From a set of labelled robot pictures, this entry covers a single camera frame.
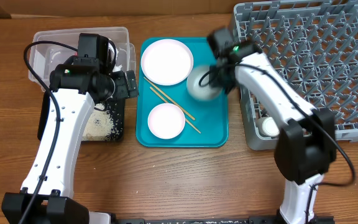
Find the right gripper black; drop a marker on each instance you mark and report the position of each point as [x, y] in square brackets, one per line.
[216, 75]

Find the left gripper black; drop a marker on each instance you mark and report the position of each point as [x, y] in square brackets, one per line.
[125, 91]

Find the grey-green bowl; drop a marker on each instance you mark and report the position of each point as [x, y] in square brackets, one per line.
[201, 93]

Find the pink bowl with rice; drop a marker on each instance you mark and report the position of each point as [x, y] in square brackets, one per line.
[166, 121]

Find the white cup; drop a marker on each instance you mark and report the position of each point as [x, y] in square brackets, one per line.
[267, 127]

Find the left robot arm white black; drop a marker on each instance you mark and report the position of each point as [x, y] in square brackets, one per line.
[75, 86]

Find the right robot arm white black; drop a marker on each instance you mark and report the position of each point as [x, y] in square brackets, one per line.
[306, 141]

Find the grey dishwasher rack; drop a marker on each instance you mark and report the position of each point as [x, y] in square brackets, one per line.
[314, 46]

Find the wooden chopstick upper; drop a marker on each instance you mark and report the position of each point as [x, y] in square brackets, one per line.
[170, 99]

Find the wooden chopstick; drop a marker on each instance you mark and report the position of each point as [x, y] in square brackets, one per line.
[170, 99]
[166, 101]

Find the black tray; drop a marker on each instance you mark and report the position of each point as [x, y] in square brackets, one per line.
[69, 101]

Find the teal plastic tray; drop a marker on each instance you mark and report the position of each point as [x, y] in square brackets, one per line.
[209, 129]

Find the spilled rice pile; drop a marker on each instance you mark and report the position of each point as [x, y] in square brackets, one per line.
[106, 123]

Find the large pink plate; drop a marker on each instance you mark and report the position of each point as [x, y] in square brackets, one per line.
[167, 62]

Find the wooden chopstick lower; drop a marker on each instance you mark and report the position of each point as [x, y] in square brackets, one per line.
[166, 101]

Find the clear plastic bin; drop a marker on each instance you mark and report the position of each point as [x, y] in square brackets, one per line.
[45, 57]

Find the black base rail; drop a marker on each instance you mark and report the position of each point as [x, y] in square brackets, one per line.
[222, 220]

